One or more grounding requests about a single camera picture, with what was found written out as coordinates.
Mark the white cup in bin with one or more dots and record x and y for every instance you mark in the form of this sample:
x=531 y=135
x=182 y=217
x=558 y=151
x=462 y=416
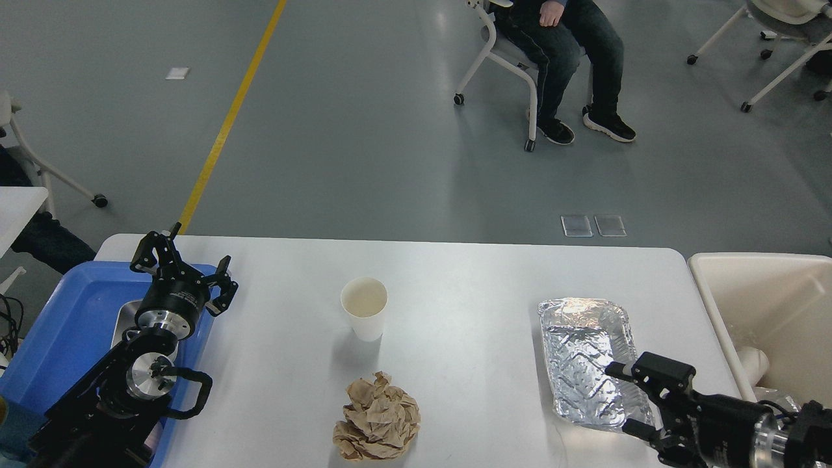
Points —
x=754 y=362

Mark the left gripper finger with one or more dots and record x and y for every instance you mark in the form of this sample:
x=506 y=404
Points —
x=221 y=278
x=156 y=254

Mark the person in blue hoodie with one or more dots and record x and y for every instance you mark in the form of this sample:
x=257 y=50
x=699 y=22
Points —
x=554 y=35

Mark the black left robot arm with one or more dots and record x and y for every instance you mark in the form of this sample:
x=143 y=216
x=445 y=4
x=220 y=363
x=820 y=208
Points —
x=106 y=417

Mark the white side table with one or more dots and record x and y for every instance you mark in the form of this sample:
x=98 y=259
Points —
x=18 y=205

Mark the blue plastic tray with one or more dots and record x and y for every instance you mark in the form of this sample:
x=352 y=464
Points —
x=73 y=331

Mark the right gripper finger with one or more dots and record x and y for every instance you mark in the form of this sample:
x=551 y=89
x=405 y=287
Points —
x=666 y=382
x=664 y=443

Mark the right floor outlet plate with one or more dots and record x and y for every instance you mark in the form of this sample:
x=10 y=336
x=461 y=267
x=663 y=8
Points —
x=610 y=225

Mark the grey chair at left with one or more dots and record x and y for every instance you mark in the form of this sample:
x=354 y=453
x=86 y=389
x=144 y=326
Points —
x=40 y=170

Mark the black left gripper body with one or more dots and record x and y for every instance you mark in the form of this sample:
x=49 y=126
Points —
x=174 y=305

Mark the white chair top right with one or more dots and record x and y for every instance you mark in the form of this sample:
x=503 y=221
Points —
x=804 y=22

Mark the floor outlet plate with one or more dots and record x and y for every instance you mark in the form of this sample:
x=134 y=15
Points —
x=576 y=226
x=610 y=225

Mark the aluminium foil tray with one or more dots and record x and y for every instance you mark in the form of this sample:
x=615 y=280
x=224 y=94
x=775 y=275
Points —
x=581 y=337

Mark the crumpled brown paper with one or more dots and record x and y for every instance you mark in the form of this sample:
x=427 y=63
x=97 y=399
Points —
x=380 y=422

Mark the left floor outlet plate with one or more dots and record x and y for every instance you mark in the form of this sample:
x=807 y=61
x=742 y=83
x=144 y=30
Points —
x=576 y=226

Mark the grey white office chair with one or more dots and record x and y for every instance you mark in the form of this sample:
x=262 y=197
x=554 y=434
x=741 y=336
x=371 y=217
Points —
x=499 y=49

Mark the white paper on floor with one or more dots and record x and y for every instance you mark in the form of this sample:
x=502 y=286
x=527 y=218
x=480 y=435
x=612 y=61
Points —
x=177 y=73

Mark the foil scrap in bin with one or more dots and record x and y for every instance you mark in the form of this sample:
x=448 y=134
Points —
x=779 y=397

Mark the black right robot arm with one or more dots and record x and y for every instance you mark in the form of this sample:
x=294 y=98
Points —
x=804 y=436

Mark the white paper cup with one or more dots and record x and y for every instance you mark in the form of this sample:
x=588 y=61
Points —
x=364 y=300

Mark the pink mug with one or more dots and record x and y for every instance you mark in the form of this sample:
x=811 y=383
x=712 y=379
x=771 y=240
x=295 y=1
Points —
x=153 y=440

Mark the stainless steel rectangular tray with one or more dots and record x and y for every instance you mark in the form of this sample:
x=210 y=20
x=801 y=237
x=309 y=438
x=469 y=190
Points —
x=130 y=321

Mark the cream plastic bin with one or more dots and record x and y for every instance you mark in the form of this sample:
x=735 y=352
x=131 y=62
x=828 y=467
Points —
x=776 y=302

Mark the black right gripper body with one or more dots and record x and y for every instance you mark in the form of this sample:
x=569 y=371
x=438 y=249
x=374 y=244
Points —
x=715 y=431

